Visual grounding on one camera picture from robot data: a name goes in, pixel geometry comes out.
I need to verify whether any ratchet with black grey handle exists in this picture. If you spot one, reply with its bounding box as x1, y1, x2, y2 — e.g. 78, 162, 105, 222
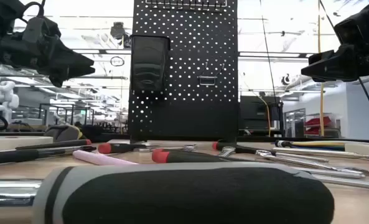
0, 161, 336, 224

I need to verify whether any yellow extension cord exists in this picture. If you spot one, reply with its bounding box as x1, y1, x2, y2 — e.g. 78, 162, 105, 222
316, 0, 325, 137

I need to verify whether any black metal pegboard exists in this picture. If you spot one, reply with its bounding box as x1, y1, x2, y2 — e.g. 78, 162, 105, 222
128, 0, 238, 146

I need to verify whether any black aluminium table frame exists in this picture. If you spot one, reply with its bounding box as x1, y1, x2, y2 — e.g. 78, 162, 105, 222
0, 130, 369, 143

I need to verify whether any multicolour wire harness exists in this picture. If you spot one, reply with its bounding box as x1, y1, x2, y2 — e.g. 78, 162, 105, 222
274, 139, 347, 152

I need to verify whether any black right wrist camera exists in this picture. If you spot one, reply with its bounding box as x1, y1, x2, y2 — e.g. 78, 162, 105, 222
333, 0, 369, 47

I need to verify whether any pink marker pen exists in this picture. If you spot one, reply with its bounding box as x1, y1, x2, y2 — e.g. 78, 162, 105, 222
72, 149, 139, 166

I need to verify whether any red storage bin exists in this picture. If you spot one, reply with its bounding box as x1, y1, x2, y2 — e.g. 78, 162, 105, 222
305, 116, 333, 135

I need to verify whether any large black red-capped screwdriver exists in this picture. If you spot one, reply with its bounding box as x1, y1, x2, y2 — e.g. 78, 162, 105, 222
97, 142, 149, 155

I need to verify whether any slim black red-capped screwdriver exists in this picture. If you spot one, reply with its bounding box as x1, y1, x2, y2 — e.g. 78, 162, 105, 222
151, 148, 235, 164

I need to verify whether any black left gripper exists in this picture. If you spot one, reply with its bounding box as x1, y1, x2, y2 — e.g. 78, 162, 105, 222
0, 34, 96, 88

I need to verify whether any yellow curved hose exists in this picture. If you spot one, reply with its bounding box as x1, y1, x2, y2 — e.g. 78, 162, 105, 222
257, 95, 271, 137

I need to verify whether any white masking tape roll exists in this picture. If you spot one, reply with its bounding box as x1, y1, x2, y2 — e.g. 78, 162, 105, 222
344, 141, 369, 156

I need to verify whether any thin black hanging cable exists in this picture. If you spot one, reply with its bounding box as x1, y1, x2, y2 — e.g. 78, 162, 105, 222
259, 0, 278, 138

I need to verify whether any black plastic tool cup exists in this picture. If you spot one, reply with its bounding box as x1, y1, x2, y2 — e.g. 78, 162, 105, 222
129, 34, 172, 93

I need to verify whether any black beam with light strips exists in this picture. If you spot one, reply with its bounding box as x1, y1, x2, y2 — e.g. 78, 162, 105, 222
72, 48, 315, 59

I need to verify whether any black oval cable ring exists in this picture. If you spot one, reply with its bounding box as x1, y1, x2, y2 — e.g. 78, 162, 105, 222
110, 55, 125, 67

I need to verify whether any metal wire tool rail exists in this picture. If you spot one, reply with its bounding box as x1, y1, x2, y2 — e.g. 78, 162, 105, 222
145, 0, 228, 12

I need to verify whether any black silver rod tool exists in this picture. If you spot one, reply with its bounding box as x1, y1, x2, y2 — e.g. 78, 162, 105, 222
0, 145, 97, 166

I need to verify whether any chrome bar tool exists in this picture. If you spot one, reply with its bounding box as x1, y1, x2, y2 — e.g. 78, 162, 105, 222
291, 166, 368, 180
310, 173, 369, 192

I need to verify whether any grey black work glove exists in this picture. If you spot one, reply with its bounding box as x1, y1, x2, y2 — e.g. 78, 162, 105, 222
44, 124, 110, 143

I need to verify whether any black cabinet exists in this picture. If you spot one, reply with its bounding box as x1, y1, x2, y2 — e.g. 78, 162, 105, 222
239, 95, 283, 138

